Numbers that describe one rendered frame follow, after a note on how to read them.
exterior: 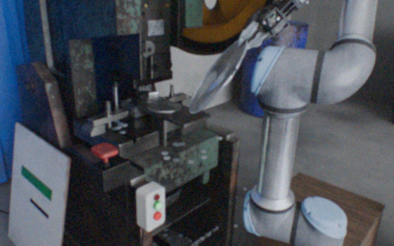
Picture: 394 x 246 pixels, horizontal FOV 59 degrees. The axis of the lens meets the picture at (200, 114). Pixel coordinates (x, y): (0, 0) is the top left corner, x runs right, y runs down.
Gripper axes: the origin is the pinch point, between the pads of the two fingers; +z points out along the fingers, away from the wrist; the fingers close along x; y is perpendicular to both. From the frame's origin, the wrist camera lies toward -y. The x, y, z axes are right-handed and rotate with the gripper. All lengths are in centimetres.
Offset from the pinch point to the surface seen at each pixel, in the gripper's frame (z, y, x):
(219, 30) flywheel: -0.8, -38.6, 1.6
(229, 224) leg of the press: 54, -17, 63
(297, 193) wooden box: 23, -17, 74
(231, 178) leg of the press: 38, -16, 45
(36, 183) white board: 100, -33, -8
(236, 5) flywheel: -12.3, -36.3, -1.1
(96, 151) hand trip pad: 51, 14, -12
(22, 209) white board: 120, -40, -3
